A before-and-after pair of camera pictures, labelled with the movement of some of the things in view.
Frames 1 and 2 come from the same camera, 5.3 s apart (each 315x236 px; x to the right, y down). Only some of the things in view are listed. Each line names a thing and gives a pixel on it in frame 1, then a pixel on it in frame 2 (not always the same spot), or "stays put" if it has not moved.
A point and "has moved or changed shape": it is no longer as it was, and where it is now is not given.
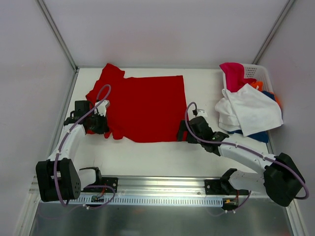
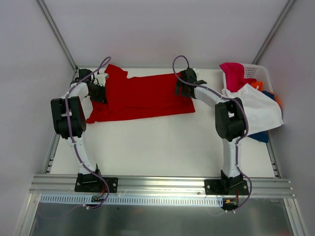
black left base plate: (102, 181) stays put
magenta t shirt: (235, 78) stays put
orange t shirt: (259, 85) stays put
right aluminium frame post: (278, 22) stays put
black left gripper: (99, 125) -> (99, 96)
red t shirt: (148, 109) has moved or changed shape
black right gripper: (184, 135) -> (182, 89)
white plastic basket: (259, 72) stays put
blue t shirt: (262, 136) stays put
